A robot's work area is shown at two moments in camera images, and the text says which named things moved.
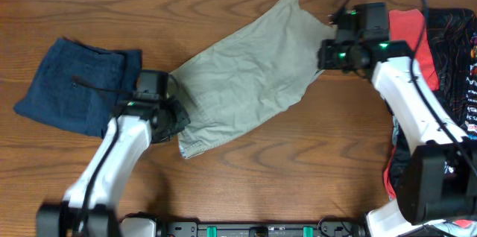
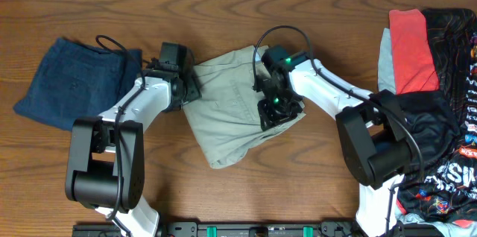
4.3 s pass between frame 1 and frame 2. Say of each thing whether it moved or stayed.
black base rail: stayed
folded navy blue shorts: stayed
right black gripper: moved
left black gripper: moved
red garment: stayed
